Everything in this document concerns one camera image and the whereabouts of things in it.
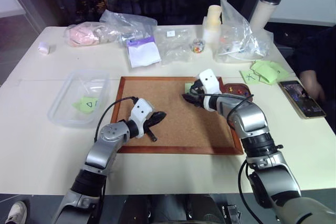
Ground clear plastic box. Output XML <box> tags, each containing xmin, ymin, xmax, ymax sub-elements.
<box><xmin>47</xmin><ymin>69</ymin><xmax>111</xmax><ymax>129</ymax></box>

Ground person's bare hand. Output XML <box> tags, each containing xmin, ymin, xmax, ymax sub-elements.
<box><xmin>299</xmin><ymin>69</ymin><xmax>328</xmax><ymax>102</ymax></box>

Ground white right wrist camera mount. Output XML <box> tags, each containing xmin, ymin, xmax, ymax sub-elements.
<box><xmin>197</xmin><ymin>69</ymin><xmax>223</xmax><ymax>111</ymax></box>

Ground clear bag with white label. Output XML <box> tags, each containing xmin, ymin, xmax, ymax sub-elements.
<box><xmin>153</xmin><ymin>27</ymin><xmax>195</xmax><ymax>66</ymax></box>

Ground wood-framed cork board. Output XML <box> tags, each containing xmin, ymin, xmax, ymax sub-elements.
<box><xmin>111</xmin><ymin>76</ymin><xmax>244</xmax><ymax>155</ymax></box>

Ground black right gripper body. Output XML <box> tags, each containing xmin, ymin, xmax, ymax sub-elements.
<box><xmin>188</xmin><ymin>79</ymin><xmax>206</xmax><ymax>97</ymax></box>

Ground gold-edged smartphone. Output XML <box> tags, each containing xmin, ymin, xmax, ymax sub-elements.
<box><xmin>278</xmin><ymin>80</ymin><xmax>327</xmax><ymax>120</ymax></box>

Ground crumpled green notes pile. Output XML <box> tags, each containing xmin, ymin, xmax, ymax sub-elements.
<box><xmin>250</xmin><ymin>59</ymin><xmax>289</xmax><ymax>86</ymax></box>

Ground small jar of coloured pushpins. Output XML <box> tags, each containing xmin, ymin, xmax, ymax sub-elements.
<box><xmin>191</xmin><ymin>38</ymin><xmax>206</xmax><ymax>55</ymax></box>

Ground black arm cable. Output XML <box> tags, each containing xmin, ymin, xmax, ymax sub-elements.
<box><xmin>93</xmin><ymin>96</ymin><xmax>138</xmax><ymax>143</ymax></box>
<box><xmin>196</xmin><ymin>92</ymin><xmax>253</xmax><ymax>130</ymax></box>

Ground green note with triangle drawing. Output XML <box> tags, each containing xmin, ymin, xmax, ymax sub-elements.
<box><xmin>72</xmin><ymin>96</ymin><xmax>99</xmax><ymax>115</ymax></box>

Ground white tumbler with black lid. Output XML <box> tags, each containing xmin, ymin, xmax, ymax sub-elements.
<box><xmin>249</xmin><ymin>0</ymin><xmax>282</xmax><ymax>29</ymax></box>

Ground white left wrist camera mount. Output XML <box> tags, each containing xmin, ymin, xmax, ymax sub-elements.
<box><xmin>128</xmin><ymin>98</ymin><xmax>155</xmax><ymax>139</ymax></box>

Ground brown oval tray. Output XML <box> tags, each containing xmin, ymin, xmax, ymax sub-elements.
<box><xmin>221</xmin><ymin>82</ymin><xmax>255</xmax><ymax>102</ymax></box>

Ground white sneaker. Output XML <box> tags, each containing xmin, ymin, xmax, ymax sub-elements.
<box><xmin>5</xmin><ymin>200</ymin><xmax>28</xmax><ymax>224</ymax></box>

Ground crumpled clear plastic bag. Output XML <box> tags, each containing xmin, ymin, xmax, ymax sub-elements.
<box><xmin>99</xmin><ymin>8</ymin><xmax>159</xmax><ymax>44</ymax></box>

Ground small white roll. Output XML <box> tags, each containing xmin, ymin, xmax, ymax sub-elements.
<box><xmin>38</xmin><ymin>41</ymin><xmax>51</xmax><ymax>55</ymax></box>

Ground white paper pad purple top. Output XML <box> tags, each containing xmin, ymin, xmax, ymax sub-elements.
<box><xmin>125</xmin><ymin>35</ymin><xmax>162</xmax><ymax>69</ymax></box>

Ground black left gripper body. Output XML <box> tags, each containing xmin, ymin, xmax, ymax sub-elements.
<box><xmin>143</xmin><ymin>115</ymin><xmax>159</xmax><ymax>142</ymax></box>

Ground white plastic bottle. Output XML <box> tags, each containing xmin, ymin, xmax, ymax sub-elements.
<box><xmin>202</xmin><ymin>4</ymin><xmax>224</xmax><ymax>46</ymax></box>

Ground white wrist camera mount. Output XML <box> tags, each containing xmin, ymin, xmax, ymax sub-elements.
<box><xmin>197</xmin><ymin>69</ymin><xmax>223</xmax><ymax>111</ymax></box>
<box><xmin>128</xmin><ymin>98</ymin><xmax>155</xmax><ymax>139</ymax></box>

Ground bag of pink items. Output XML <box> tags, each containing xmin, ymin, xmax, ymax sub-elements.
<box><xmin>64</xmin><ymin>22</ymin><xmax>106</xmax><ymax>48</ymax></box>

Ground person's dark clothing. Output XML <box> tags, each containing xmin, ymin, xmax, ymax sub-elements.
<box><xmin>264</xmin><ymin>23</ymin><xmax>336</xmax><ymax>102</ymax></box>

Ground large clear plastic bag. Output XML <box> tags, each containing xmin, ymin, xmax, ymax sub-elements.
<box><xmin>213</xmin><ymin>0</ymin><xmax>274</xmax><ymax>64</ymax></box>

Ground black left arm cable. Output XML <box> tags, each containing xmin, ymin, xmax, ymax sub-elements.
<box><xmin>93</xmin><ymin>96</ymin><xmax>138</xmax><ymax>143</ymax></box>

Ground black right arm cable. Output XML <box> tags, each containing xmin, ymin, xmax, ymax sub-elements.
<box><xmin>196</xmin><ymin>92</ymin><xmax>253</xmax><ymax>130</ymax></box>

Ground green note with cross mark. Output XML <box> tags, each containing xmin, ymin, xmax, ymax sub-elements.
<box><xmin>239</xmin><ymin>70</ymin><xmax>264</xmax><ymax>85</ymax></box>

